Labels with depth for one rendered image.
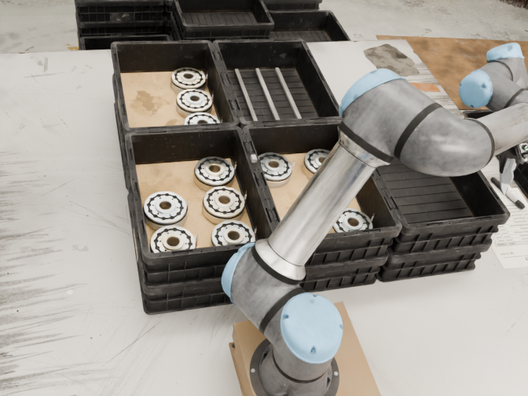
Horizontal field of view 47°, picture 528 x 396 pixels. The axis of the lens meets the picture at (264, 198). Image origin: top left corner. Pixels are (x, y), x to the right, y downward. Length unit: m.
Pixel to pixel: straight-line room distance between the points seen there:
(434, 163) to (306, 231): 0.26
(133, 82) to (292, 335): 1.03
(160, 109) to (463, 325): 1.01
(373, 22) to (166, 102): 2.56
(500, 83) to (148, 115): 0.93
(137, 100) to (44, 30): 1.93
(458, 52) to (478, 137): 3.07
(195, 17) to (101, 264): 1.59
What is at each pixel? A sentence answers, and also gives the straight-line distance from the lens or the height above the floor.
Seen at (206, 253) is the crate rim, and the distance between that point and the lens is 1.29.
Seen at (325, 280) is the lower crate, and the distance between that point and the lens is 1.52.
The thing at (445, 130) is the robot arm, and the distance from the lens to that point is 1.02.
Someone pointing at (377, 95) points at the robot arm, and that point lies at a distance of 1.05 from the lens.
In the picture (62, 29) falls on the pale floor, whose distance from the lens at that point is 3.68.
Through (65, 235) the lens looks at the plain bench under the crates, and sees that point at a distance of 1.62.
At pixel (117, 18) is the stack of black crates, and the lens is 3.01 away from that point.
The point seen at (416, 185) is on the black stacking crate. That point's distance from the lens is 1.72.
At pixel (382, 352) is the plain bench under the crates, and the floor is 0.70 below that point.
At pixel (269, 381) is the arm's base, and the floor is 0.83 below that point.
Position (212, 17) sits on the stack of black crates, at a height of 0.49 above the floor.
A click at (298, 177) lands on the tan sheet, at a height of 0.83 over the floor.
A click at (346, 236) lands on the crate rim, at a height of 0.93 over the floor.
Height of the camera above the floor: 1.94
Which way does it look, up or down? 46 degrees down
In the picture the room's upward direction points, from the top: 12 degrees clockwise
